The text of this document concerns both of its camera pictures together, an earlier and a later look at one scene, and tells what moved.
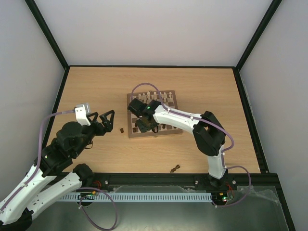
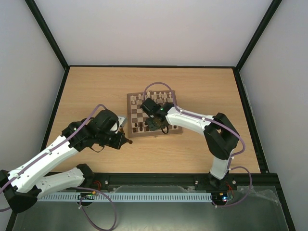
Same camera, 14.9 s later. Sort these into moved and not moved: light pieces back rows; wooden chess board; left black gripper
Moved: left black gripper
Not moved: wooden chess board; light pieces back rows
